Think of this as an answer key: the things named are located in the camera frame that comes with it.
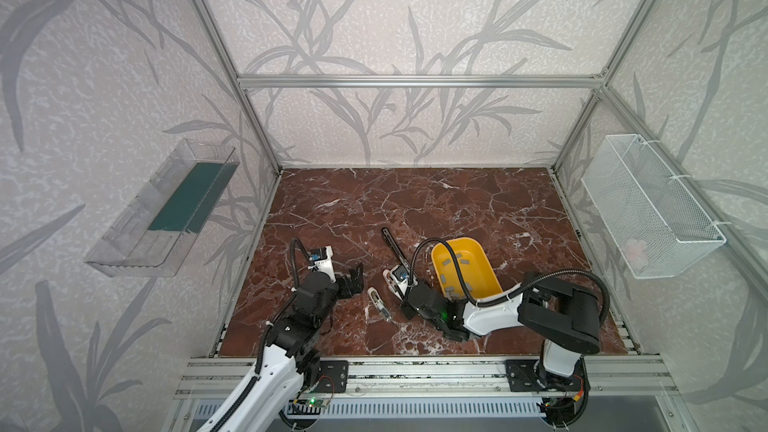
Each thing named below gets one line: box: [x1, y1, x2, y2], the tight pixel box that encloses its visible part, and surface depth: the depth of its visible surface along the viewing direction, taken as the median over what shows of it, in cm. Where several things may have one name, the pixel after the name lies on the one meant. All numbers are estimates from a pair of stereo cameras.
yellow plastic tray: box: [431, 237, 504, 301], surface depth 93 cm
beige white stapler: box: [367, 287, 392, 322], surface depth 85 cm
